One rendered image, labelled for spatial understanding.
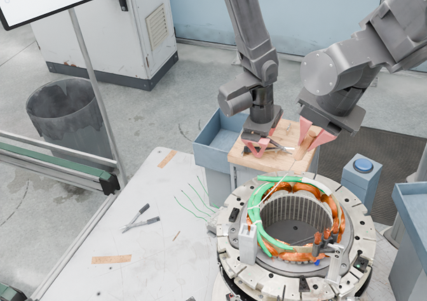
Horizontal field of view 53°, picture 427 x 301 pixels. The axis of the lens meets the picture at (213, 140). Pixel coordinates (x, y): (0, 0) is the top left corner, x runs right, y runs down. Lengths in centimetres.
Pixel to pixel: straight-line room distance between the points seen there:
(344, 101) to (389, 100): 253
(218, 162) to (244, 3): 48
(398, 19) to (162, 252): 93
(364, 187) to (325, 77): 61
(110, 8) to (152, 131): 87
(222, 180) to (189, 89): 205
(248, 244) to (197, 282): 43
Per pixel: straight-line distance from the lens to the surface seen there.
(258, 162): 106
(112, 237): 134
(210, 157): 114
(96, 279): 127
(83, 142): 239
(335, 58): 54
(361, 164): 112
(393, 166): 265
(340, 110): 64
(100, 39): 325
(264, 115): 99
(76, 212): 253
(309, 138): 71
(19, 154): 179
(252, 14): 84
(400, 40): 57
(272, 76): 91
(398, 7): 55
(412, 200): 109
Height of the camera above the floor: 181
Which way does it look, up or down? 41 degrees down
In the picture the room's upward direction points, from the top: 6 degrees counter-clockwise
